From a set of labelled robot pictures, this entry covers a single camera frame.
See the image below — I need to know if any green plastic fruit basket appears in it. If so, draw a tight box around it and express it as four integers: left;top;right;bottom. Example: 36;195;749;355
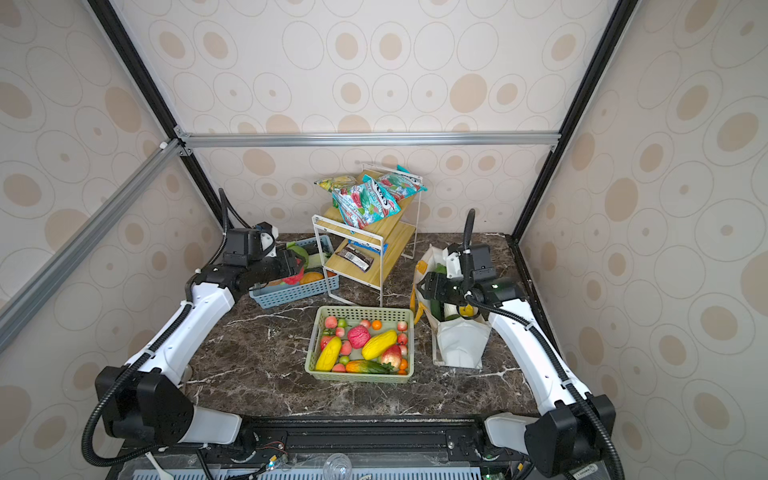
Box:
304;306;415;383

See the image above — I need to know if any green cabbage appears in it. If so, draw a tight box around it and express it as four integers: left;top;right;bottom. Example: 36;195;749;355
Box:
286;242;309;268

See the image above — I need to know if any red pepper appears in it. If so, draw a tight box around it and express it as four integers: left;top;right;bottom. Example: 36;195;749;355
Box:
282;267;305;286

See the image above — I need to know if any white grocery tote bag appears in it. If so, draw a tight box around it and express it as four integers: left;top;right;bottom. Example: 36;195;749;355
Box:
410;245;491;370

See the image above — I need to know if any blue snack packet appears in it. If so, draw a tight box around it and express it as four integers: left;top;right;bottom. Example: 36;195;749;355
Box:
348;240;388;255

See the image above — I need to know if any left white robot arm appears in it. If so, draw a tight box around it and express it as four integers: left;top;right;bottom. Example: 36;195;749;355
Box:
81;192;305;467

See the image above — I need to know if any green cucumber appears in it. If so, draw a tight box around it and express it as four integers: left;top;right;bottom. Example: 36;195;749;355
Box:
429;299;444;322

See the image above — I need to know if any blue plastic vegetable basket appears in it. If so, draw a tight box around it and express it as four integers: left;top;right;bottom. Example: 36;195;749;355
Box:
249;235;340;309

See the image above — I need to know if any horizontal aluminium frame bar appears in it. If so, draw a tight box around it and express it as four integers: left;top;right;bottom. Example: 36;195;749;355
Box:
165;130;561;151

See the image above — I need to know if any white wire wooden shelf rack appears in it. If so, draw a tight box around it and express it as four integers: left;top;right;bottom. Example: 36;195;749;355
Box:
312;192;423;306

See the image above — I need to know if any diagonal aluminium frame bar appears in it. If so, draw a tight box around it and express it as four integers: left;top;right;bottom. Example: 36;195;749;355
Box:
1;139;182;350

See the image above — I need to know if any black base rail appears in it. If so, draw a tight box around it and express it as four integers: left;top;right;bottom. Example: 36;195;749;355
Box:
106;416;625;480

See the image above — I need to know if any yellow green snack bag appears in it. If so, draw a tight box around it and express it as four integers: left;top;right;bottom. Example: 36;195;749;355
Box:
315;175;357;192

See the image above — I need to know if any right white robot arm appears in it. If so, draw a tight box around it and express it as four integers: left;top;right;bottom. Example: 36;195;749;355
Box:
412;212;625;479

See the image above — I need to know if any teal pink snack bag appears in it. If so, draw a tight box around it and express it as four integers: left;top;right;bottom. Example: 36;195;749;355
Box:
378;170;427;202

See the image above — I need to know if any green orange papaya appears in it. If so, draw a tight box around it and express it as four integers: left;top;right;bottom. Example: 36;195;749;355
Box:
345;360;393;375

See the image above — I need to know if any dark snack bar packet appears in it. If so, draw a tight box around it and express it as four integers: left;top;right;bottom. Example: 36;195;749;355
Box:
335;244;374;272

